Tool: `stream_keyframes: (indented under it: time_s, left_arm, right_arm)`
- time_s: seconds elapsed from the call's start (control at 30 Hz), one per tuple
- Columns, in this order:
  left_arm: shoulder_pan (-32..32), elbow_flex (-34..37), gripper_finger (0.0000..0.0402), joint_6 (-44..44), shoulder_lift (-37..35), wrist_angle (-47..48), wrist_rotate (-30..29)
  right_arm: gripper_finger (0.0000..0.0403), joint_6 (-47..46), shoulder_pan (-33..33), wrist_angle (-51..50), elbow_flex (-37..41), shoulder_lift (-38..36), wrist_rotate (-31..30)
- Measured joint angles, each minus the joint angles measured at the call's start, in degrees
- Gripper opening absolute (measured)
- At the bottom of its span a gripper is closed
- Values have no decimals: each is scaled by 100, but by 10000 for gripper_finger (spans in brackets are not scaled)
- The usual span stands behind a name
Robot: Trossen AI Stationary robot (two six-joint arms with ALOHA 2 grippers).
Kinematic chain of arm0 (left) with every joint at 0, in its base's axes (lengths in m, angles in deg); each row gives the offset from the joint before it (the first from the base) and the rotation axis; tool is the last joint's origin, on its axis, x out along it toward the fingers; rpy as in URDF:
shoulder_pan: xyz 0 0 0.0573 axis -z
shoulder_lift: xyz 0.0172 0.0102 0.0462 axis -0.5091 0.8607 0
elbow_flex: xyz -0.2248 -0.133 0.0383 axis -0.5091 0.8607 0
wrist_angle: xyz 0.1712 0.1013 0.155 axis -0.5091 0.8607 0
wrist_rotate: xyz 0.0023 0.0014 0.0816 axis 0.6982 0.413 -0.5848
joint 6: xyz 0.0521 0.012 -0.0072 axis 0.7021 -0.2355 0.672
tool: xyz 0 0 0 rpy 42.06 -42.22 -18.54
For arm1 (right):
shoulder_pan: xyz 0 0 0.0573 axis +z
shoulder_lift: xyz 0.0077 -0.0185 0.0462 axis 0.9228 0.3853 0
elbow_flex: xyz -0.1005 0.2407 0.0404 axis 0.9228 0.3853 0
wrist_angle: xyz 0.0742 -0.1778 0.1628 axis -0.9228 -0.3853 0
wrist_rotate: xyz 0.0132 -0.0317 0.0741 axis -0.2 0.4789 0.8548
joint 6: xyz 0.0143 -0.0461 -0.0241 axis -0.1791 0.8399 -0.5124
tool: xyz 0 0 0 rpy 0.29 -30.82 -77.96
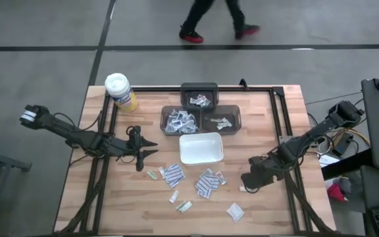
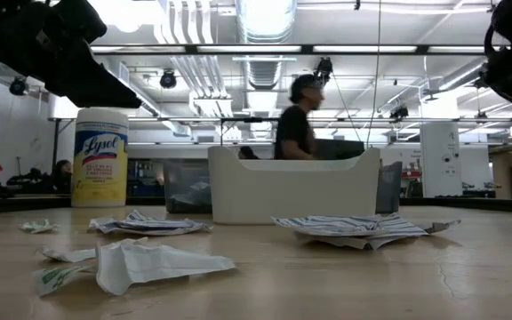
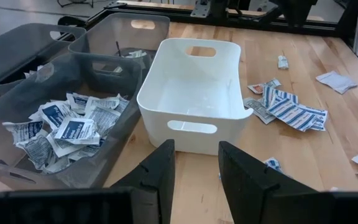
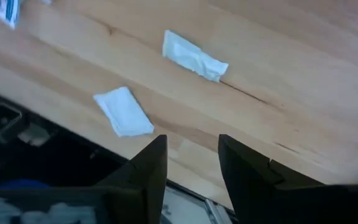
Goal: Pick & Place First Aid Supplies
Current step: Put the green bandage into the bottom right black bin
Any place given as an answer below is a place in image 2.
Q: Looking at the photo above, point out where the thin hanging cable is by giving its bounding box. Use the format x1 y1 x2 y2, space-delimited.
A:
365 0 382 148

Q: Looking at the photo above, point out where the plain white packet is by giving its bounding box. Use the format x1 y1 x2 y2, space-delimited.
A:
298 233 417 251

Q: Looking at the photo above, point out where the green striped strip packet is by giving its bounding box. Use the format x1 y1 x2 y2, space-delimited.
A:
31 264 97 298
17 218 60 236

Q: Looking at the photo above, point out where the black monitor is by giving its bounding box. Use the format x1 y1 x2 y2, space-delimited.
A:
316 138 366 161

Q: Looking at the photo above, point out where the white pillar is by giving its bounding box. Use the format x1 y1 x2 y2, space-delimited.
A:
419 122 462 198

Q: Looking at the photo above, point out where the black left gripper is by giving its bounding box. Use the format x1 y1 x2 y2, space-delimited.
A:
0 0 143 109

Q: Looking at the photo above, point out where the silver ventilation duct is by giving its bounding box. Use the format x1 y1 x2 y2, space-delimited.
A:
236 0 298 143

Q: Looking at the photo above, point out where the thin white crumpled packet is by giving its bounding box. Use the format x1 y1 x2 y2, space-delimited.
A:
37 246 100 263

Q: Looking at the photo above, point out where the black table frame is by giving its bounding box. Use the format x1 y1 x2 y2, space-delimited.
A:
0 194 512 214

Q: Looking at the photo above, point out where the white plastic bin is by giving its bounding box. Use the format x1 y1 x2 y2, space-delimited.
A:
206 146 381 225

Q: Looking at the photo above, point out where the black ceiling camera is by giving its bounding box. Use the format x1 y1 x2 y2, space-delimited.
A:
388 105 411 122
158 68 179 90
9 77 29 97

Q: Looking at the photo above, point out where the grey translucent plastic bin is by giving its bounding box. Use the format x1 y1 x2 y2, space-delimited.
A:
373 160 403 214
163 159 212 213

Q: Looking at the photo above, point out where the Lysol wipes canister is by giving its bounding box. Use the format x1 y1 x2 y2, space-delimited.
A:
70 108 130 209

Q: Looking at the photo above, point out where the black hanging camera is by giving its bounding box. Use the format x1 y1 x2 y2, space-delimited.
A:
313 56 334 85

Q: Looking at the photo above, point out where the blue striped bandage packet pile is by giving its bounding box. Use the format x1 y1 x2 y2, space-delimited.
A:
271 213 384 237

